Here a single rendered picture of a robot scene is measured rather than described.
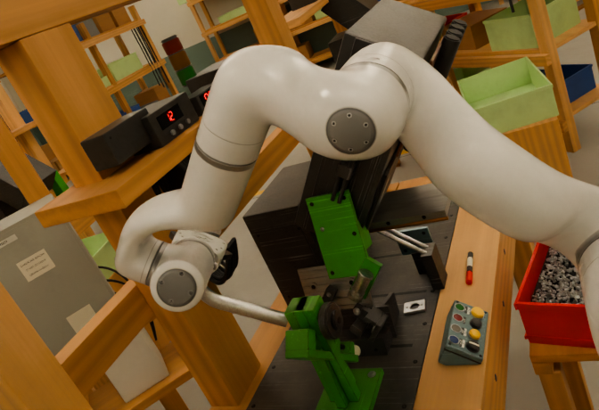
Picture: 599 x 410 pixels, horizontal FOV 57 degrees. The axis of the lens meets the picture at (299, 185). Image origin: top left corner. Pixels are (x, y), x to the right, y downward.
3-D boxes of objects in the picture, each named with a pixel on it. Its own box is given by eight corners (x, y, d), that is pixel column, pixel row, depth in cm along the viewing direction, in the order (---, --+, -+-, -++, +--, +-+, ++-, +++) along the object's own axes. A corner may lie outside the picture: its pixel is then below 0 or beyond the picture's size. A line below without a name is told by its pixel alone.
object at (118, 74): (209, 145, 819) (134, -3, 741) (122, 233, 610) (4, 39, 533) (180, 155, 841) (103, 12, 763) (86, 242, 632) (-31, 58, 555)
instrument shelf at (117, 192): (297, 62, 175) (292, 51, 174) (127, 208, 103) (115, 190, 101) (234, 85, 187) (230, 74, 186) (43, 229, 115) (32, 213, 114)
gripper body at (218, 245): (225, 251, 99) (231, 237, 110) (172, 231, 98) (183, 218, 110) (210, 289, 100) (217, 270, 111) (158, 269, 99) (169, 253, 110)
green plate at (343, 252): (382, 261, 137) (359, 181, 134) (371, 274, 130) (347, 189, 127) (341, 267, 143) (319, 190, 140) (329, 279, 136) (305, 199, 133)
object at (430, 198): (456, 188, 144) (453, 178, 143) (448, 221, 131) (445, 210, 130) (326, 213, 163) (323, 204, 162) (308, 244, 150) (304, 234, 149)
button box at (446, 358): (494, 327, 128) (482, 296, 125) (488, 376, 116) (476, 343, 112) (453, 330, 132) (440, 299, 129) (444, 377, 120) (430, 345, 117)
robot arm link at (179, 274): (154, 275, 97) (204, 293, 98) (135, 301, 84) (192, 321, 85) (170, 232, 96) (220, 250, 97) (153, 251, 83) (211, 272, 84)
